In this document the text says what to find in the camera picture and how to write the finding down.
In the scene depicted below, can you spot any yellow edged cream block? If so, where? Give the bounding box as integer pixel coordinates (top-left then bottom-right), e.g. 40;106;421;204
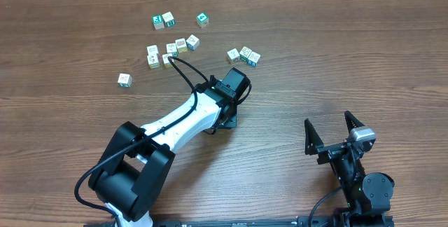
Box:
162;53;173;68

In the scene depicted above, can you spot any blue edged right trio block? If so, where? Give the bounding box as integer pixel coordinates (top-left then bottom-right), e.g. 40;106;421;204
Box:
247;51;260;67

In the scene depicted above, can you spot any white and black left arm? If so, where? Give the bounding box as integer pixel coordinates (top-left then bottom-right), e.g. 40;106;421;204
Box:
88;68;251;226

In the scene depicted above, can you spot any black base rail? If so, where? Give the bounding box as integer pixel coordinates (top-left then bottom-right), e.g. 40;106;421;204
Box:
84;216;395;227

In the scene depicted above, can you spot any red spatula letter B block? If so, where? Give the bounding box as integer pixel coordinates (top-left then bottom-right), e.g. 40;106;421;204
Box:
146;45;160;56

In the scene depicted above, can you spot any cream block green edge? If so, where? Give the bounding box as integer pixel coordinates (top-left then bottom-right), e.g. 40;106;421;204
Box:
166;43;179;57

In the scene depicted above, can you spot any cream block red grid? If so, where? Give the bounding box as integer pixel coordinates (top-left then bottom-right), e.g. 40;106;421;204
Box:
175;38;188;53

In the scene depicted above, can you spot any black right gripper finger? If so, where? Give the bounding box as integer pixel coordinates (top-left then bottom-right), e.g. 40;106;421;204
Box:
304;119;324;156
344;111;365;137

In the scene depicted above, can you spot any cream block far left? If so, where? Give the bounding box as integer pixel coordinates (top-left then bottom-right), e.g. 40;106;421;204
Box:
118;73;132;88

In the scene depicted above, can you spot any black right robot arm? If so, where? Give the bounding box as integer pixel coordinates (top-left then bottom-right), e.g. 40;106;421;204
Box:
304;111;395;227

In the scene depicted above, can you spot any green edged cream block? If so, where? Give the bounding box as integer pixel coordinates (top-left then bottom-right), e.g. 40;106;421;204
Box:
162;12;176;27

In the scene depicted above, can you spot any blue edged cream block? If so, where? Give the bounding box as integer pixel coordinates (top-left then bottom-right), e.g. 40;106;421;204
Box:
185;34;200;50

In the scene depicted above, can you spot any cream block left of trio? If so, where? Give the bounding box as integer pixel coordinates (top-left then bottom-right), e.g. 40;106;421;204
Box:
227;48;240;63

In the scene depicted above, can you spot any cream block red picture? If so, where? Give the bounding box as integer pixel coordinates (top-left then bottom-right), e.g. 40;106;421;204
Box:
147;53;160;69

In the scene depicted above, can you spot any green edged middle trio block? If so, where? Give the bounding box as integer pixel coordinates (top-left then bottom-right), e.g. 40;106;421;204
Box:
239;46;252;62

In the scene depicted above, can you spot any green picture block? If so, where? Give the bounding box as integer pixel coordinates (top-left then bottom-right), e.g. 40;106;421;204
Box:
152;15;165;30

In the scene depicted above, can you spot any green number four block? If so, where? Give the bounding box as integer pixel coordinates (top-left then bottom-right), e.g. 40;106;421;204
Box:
196;12;209;28

